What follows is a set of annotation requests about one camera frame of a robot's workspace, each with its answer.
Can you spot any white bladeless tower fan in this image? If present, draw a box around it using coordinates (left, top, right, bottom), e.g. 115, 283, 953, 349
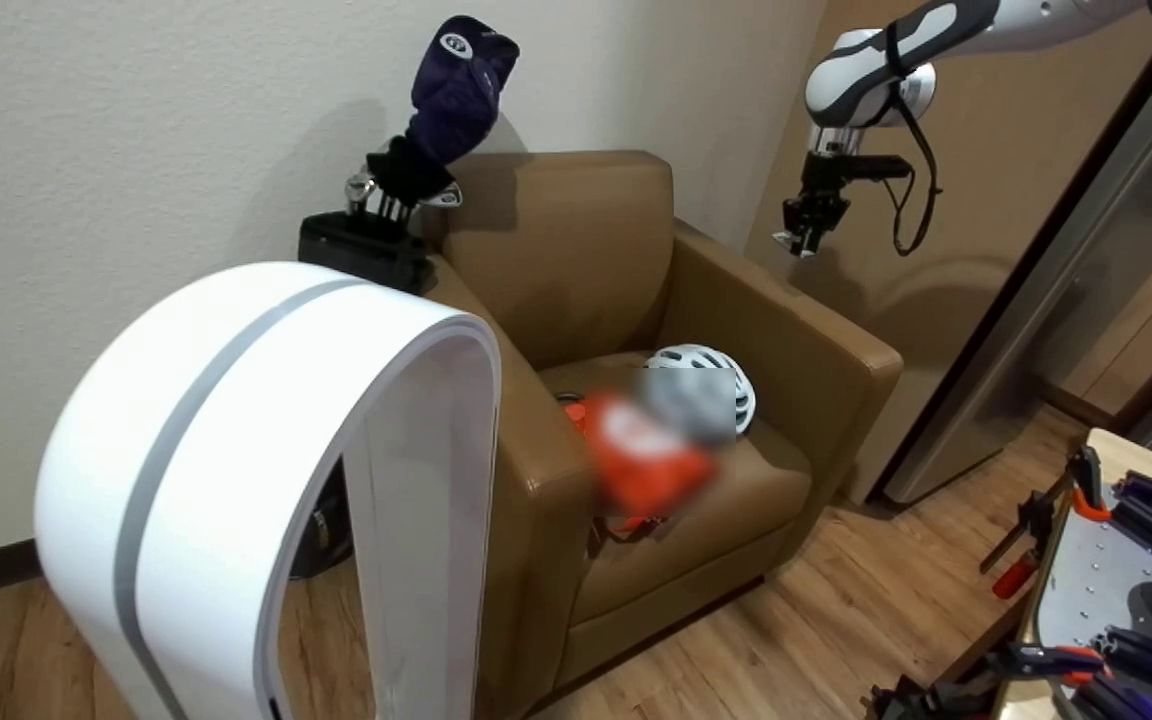
34, 260, 498, 720

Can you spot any brown leather armchair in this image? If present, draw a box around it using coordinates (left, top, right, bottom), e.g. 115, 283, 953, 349
432, 152, 904, 720

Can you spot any orange black clamp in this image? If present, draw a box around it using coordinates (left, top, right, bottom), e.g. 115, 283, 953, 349
980, 449, 1110, 599

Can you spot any robot base table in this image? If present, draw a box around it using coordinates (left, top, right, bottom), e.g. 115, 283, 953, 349
987, 422, 1152, 720

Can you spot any navy golf club headcover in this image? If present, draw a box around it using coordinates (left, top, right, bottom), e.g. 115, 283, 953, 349
406, 17, 518, 163

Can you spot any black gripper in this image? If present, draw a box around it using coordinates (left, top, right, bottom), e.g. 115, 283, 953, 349
773, 129, 912, 260

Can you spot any black golf bag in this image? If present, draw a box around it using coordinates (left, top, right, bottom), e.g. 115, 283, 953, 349
297, 134, 450, 297

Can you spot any white bicycle helmet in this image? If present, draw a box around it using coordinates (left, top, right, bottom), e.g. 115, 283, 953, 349
634, 343, 756, 438

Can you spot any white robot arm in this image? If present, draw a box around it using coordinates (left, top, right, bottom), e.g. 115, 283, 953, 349
781, 0, 1152, 255

